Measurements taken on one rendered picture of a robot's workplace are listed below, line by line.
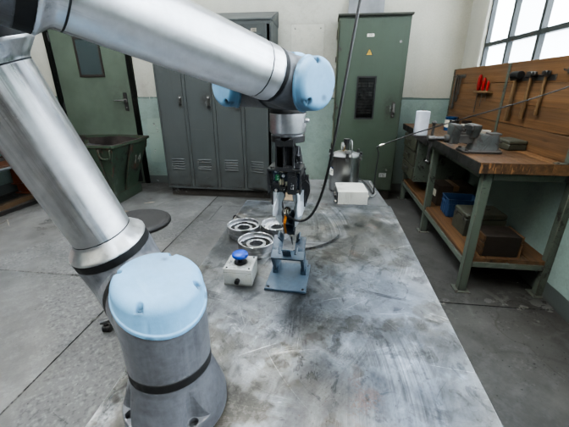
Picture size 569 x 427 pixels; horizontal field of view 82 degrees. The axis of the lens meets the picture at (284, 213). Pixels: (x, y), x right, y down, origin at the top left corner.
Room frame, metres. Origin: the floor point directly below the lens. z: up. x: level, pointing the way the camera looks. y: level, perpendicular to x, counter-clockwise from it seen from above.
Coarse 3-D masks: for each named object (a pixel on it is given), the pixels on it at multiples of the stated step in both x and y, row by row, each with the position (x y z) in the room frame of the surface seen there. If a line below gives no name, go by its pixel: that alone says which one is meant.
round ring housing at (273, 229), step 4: (264, 220) 1.00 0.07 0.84; (268, 220) 1.01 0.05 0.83; (272, 220) 1.02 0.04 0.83; (276, 220) 1.02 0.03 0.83; (264, 224) 0.99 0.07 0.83; (272, 224) 0.99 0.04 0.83; (276, 224) 0.99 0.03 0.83; (264, 228) 0.94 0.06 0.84; (268, 228) 0.96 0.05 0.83; (272, 228) 0.96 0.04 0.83; (276, 228) 0.99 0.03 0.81; (280, 228) 0.99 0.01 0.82; (264, 232) 0.94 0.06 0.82; (268, 232) 0.93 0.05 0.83; (272, 232) 0.92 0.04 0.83; (276, 232) 0.92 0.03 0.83; (284, 236) 0.93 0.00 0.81; (288, 236) 0.94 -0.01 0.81
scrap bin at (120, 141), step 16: (96, 144) 3.74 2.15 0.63; (112, 144) 4.01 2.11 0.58; (128, 144) 3.53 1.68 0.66; (144, 144) 3.93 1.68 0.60; (96, 160) 3.32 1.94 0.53; (112, 160) 3.32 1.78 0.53; (128, 160) 3.61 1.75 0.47; (112, 176) 3.37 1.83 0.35; (128, 176) 3.64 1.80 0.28; (128, 192) 3.69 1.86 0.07
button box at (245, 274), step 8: (248, 256) 0.75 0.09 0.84; (232, 264) 0.70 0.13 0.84; (240, 264) 0.70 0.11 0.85; (248, 264) 0.70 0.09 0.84; (256, 264) 0.73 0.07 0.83; (224, 272) 0.68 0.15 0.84; (232, 272) 0.68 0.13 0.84; (240, 272) 0.68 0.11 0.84; (248, 272) 0.68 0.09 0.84; (256, 272) 0.73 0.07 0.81; (224, 280) 0.68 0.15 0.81; (232, 280) 0.68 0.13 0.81; (240, 280) 0.68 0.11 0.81; (248, 280) 0.68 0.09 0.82
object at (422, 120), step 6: (420, 114) 2.82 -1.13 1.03; (426, 114) 2.81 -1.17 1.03; (420, 120) 2.82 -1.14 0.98; (426, 120) 2.81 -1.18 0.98; (414, 126) 2.87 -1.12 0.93; (420, 126) 2.81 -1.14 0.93; (426, 126) 2.81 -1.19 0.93; (414, 132) 2.85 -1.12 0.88; (420, 132) 2.81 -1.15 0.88; (426, 132) 2.82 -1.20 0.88
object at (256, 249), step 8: (256, 232) 0.90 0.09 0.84; (240, 240) 0.87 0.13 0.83; (256, 240) 0.87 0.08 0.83; (272, 240) 0.87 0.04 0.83; (240, 248) 0.82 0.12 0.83; (248, 248) 0.80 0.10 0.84; (256, 248) 0.80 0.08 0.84; (264, 248) 0.81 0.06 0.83; (256, 256) 0.81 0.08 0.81; (264, 256) 0.81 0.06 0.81
